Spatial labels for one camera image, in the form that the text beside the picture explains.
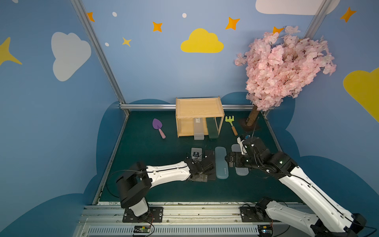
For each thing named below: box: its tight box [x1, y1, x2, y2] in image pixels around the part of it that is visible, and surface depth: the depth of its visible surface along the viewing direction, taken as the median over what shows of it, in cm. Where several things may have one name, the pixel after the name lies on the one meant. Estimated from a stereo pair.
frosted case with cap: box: [193, 117, 205, 141], surface depth 113 cm
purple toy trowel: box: [152, 118, 167, 140], surface depth 115 cm
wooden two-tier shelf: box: [175, 95, 226, 138], surface depth 98 cm
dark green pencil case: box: [205, 117, 219, 139], surface depth 110 cm
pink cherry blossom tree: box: [234, 25, 337, 111], surface depth 72 cm
